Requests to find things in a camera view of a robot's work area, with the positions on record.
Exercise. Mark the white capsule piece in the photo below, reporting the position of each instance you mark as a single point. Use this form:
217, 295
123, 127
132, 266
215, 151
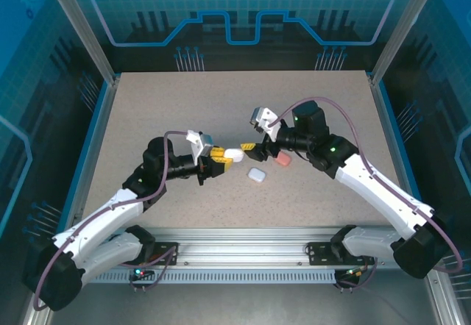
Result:
234, 154

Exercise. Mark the white earbud charging case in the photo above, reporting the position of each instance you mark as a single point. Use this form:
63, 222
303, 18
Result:
256, 174

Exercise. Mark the pink earbud charging case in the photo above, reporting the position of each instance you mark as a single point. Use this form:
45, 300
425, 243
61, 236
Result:
284, 160

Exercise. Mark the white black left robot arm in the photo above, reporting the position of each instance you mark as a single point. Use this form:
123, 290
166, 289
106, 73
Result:
99, 218

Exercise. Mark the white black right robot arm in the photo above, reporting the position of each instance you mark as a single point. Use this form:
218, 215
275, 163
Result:
375, 189

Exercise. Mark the small LED circuit board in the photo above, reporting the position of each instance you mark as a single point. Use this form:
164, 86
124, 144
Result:
350, 273
140, 273

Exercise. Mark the aluminium side rail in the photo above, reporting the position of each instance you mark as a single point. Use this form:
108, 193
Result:
398, 156
92, 156

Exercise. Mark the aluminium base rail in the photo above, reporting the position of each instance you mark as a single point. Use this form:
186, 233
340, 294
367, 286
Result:
239, 244

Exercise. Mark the aluminium frame post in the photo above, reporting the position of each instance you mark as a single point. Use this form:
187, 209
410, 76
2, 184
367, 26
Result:
87, 34
404, 27

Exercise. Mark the aluminium corner frame rail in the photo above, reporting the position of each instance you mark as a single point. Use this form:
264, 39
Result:
443, 303

